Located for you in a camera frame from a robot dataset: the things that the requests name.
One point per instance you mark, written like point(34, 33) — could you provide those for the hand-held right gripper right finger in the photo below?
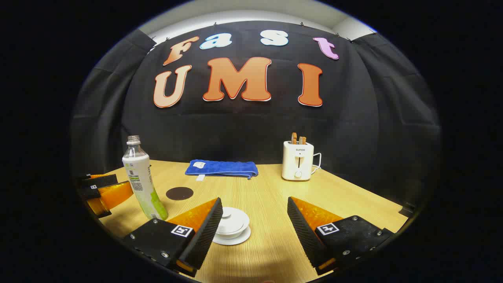
point(304, 236)

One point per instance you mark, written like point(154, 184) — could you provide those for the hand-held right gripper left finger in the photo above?
point(206, 236)

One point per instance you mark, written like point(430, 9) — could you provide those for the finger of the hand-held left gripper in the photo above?
point(103, 181)
point(114, 194)

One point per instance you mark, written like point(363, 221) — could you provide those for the clear water bottle green label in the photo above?
point(139, 177)

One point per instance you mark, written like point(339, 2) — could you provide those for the dark round coaster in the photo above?
point(179, 193)

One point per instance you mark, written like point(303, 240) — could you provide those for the white saucer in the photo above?
point(235, 242)

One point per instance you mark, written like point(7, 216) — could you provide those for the blue folded towel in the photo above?
point(224, 168)

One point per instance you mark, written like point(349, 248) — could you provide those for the cream toaster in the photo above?
point(290, 165)

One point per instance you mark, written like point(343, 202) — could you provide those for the toast slice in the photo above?
point(294, 138)
point(302, 140)

